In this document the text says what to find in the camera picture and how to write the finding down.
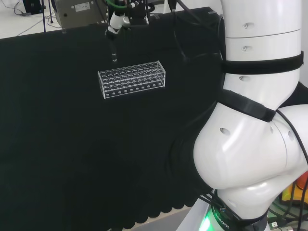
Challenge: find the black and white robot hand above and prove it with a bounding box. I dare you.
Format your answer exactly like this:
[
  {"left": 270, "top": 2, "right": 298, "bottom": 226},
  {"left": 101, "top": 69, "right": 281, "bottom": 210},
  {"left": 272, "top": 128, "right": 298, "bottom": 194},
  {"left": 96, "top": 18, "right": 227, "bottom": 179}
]
[{"left": 105, "top": 0, "right": 154, "bottom": 39}]

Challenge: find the clear glass test tube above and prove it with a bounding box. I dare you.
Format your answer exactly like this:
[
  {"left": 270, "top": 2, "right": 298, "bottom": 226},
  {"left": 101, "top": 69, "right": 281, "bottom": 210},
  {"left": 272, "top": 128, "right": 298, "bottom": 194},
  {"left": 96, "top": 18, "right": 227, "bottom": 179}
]
[{"left": 109, "top": 37, "right": 118, "bottom": 62}]

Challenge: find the clear plastic test tube rack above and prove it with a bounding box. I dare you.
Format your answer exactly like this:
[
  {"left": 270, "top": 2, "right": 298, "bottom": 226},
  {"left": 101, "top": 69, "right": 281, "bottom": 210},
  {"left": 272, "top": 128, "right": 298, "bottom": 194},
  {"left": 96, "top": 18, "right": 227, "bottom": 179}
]
[{"left": 97, "top": 60, "right": 167, "bottom": 100}]

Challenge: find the grey metal box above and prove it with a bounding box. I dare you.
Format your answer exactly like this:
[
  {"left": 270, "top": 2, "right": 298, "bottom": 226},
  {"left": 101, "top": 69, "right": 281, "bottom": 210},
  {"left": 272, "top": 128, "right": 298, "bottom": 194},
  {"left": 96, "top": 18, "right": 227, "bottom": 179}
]
[{"left": 54, "top": 0, "right": 112, "bottom": 27}]

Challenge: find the black tripod pole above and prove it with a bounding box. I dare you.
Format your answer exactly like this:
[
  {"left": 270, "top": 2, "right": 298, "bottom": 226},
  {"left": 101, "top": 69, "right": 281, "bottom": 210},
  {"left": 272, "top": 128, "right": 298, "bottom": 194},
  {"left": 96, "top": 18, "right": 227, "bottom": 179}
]
[{"left": 41, "top": 0, "right": 47, "bottom": 33}]

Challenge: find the black bench cloth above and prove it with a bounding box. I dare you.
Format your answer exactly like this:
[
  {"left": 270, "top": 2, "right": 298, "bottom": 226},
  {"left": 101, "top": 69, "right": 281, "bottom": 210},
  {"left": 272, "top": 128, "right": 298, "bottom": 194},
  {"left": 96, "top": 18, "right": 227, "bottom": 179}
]
[{"left": 0, "top": 6, "right": 308, "bottom": 231}]

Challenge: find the yellow stop button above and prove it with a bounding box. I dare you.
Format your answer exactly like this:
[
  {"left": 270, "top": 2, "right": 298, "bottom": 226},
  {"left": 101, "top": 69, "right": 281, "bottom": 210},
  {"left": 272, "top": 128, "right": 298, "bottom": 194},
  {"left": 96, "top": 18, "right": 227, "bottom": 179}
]
[{"left": 281, "top": 172, "right": 308, "bottom": 208}]

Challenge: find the green cable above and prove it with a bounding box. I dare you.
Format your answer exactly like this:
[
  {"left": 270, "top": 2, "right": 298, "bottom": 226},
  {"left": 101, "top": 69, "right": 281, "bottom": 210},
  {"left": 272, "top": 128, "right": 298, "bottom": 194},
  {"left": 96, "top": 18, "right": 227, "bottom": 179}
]
[{"left": 107, "top": 0, "right": 128, "bottom": 11}]

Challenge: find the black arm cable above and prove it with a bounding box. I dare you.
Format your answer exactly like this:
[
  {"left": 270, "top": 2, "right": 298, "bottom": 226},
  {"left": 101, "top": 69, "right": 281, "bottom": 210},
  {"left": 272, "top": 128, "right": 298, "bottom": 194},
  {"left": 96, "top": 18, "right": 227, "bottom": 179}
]
[
  {"left": 167, "top": 0, "right": 226, "bottom": 64},
  {"left": 177, "top": 0, "right": 223, "bottom": 33},
  {"left": 276, "top": 108, "right": 308, "bottom": 170}
]

